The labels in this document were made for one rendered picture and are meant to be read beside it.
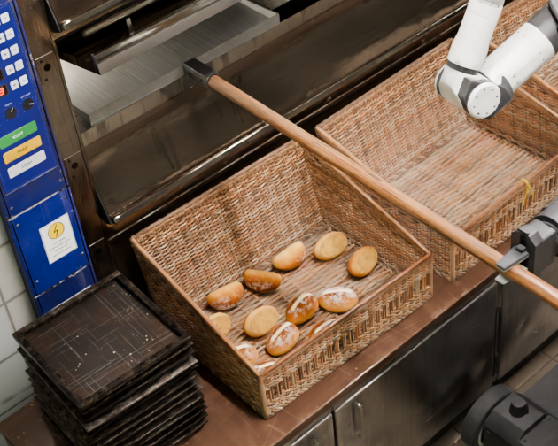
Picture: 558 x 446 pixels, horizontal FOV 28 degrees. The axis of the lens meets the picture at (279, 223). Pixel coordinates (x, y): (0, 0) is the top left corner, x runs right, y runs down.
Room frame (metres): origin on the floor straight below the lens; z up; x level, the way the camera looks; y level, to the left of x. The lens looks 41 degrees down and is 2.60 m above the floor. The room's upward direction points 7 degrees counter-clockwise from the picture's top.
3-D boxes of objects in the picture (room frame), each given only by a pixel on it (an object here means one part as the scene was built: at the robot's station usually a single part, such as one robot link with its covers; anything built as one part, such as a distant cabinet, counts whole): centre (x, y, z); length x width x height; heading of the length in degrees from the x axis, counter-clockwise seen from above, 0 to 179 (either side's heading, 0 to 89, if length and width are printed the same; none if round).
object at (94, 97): (2.31, 0.26, 1.20); 0.55 x 0.36 x 0.03; 126
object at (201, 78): (2.13, 0.13, 1.20); 0.09 x 0.04 x 0.03; 36
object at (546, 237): (1.45, -0.48, 1.19); 0.12 x 0.10 x 0.13; 126
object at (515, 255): (1.40, -0.40, 1.21); 0.06 x 0.03 x 0.02; 126
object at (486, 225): (2.32, -0.48, 0.72); 0.56 x 0.49 x 0.28; 128
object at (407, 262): (1.96, 0.00, 0.72); 0.56 x 0.49 x 0.28; 126
